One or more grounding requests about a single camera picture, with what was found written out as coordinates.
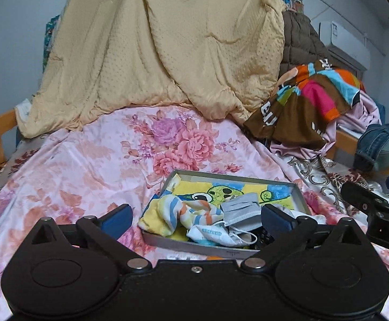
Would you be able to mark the brown quilted blanket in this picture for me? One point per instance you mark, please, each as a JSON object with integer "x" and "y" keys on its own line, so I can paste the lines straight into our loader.
{"x": 298, "y": 40}

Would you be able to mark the yellow cartoon towel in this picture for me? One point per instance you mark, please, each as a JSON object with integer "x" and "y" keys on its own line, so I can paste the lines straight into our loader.
{"x": 244, "y": 189}

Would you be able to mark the teal wall poster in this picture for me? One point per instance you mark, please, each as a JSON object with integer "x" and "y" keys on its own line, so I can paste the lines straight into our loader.
{"x": 50, "y": 40}

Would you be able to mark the pink floral bedsheet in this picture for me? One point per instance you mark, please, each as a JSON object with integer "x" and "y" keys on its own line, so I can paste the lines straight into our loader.
{"x": 80, "y": 160}

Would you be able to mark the white air conditioner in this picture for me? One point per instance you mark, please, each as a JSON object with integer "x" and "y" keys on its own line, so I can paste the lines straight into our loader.
{"x": 345, "y": 40}

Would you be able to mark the yellow quilt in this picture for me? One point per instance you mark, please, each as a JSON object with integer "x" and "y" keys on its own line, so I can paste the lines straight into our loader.
{"x": 147, "y": 40}

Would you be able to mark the white face mask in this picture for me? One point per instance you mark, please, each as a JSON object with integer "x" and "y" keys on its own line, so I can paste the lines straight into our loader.
{"x": 211, "y": 236}

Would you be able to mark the brown colourful striped cloth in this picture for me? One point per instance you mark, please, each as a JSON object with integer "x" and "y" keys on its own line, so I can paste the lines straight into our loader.
{"x": 315, "y": 95}

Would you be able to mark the black remote control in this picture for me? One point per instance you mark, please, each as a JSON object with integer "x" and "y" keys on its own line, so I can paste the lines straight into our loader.
{"x": 264, "y": 238}

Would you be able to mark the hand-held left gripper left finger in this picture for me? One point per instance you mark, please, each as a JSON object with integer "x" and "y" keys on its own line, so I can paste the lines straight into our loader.
{"x": 117, "y": 220}

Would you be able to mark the grey shallow box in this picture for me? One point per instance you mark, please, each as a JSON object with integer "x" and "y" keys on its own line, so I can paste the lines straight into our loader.
{"x": 194, "y": 248}

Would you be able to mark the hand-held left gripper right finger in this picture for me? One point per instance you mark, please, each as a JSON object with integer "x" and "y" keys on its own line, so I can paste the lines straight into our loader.
{"x": 274, "y": 220}

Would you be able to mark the grey face mask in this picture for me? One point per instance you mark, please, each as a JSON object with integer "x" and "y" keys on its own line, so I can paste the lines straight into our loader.
{"x": 239, "y": 203}
{"x": 243, "y": 221}

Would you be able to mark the beige damask patterned cloth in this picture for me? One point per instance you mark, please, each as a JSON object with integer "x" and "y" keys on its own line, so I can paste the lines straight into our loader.
{"x": 328, "y": 178}

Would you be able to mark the blue jeans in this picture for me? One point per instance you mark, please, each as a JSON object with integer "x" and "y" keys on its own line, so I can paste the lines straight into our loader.
{"x": 381, "y": 144}

